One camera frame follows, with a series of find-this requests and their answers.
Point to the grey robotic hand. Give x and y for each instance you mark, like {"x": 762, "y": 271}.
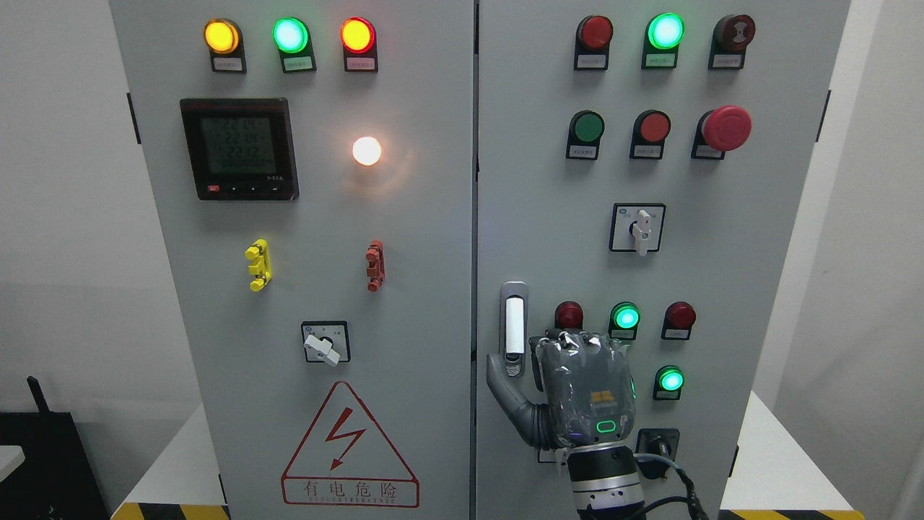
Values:
{"x": 588, "y": 387}

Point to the silver swing door handle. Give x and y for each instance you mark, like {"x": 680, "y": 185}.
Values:
{"x": 513, "y": 326}

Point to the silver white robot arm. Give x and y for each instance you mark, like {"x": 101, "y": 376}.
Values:
{"x": 605, "y": 482}

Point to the grey right cabinet door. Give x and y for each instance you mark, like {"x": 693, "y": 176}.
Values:
{"x": 546, "y": 220}

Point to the grey cabinet door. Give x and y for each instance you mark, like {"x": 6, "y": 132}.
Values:
{"x": 410, "y": 341}
{"x": 546, "y": 220}

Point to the grey left cabinet door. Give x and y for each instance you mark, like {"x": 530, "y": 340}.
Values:
{"x": 410, "y": 341}

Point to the red lamp top right door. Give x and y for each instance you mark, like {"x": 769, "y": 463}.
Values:
{"x": 592, "y": 43}

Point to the green lamp top right door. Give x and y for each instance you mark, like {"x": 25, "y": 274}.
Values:
{"x": 663, "y": 36}

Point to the green indicator lamp left door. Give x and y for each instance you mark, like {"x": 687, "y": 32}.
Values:
{"x": 295, "y": 46}

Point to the red lamp middle left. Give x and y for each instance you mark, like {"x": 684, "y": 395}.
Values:
{"x": 568, "y": 315}

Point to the green lit button lower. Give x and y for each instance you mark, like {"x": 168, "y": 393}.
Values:
{"x": 668, "y": 383}

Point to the green lamp middle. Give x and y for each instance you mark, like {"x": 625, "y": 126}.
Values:
{"x": 623, "y": 322}

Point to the black selector knob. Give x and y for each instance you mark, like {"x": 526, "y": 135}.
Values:
{"x": 659, "y": 441}

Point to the red lamp middle right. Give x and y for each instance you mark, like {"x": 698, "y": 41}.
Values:
{"x": 678, "y": 321}

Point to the white platform with hazard stripes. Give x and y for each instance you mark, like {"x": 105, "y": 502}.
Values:
{"x": 773, "y": 477}

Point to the red high voltage warning sticker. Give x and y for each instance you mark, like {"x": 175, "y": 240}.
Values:
{"x": 346, "y": 459}

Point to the green push button upper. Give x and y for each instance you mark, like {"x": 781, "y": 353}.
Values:
{"x": 584, "y": 135}

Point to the red push button upper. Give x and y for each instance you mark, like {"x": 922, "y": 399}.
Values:
{"x": 649, "y": 134}

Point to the red emergency stop button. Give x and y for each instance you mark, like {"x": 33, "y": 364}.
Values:
{"x": 719, "y": 131}

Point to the white glowing lamp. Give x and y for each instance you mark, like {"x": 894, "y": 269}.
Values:
{"x": 367, "y": 151}

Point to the dark red buzzer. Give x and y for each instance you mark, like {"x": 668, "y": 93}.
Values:
{"x": 730, "y": 39}

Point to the black digital power meter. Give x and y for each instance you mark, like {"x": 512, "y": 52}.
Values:
{"x": 241, "y": 149}

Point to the orange red indicator lamp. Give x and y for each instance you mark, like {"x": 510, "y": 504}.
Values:
{"x": 359, "y": 40}

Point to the yellow indicator lamp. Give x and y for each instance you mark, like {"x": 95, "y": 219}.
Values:
{"x": 224, "y": 40}

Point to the black box with antenna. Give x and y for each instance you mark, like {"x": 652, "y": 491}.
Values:
{"x": 55, "y": 480}

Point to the white rotary switch lower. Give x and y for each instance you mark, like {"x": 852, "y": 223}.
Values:
{"x": 546, "y": 456}

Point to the white rotary switch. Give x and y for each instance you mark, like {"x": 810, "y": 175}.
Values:
{"x": 546, "y": 456}
{"x": 636, "y": 227}

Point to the white rotary switch upper right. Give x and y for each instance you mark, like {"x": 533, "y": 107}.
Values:
{"x": 636, "y": 227}

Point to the white rotary switch left door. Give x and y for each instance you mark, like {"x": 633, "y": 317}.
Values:
{"x": 326, "y": 342}

